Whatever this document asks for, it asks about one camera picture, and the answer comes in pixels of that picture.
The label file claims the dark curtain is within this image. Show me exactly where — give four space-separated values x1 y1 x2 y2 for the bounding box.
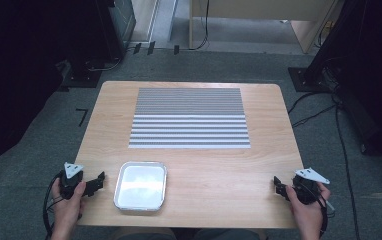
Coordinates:
0 0 127 181
303 0 382 171

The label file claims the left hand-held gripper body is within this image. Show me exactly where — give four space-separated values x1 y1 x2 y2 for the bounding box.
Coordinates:
58 162 87 201

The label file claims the silver metal tray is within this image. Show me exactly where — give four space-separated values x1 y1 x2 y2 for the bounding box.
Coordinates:
113 161 168 212

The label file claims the person's right hand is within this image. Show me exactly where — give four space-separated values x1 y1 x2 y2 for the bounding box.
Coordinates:
285 182 332 231

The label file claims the black tape corner mark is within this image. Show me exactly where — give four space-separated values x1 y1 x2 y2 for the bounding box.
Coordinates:
75 107 89 128

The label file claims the grey striped placemat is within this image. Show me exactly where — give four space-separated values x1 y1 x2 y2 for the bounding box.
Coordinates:
128 87 252 150

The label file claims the long black floor cable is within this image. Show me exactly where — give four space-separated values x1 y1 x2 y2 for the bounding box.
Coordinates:
334 96 361 240

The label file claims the black hanging cable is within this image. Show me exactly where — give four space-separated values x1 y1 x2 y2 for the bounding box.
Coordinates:
190 0 211 52

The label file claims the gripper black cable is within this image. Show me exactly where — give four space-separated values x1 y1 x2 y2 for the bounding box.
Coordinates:
42 171 63 240
317 189 337 238

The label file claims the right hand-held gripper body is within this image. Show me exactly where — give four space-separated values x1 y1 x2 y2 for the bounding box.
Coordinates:
291 167 331 205

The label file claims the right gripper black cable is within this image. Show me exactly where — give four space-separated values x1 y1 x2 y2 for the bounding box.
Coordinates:
317 189 337 238

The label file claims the person's left hand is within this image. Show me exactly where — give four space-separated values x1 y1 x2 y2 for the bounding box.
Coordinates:
51 178 87 231

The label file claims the black stand base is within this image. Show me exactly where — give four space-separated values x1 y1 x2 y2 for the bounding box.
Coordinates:
287 66 334 94
57 59 104 93

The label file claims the light wooden desk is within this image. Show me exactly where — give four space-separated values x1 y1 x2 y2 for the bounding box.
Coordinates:
188 0 344 55

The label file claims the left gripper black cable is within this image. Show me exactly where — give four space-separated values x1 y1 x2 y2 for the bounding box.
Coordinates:
42 171 63 240

